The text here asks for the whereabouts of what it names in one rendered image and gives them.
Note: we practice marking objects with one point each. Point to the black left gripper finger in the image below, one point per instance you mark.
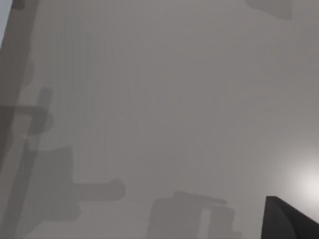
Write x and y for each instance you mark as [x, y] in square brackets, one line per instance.
[284, 221]

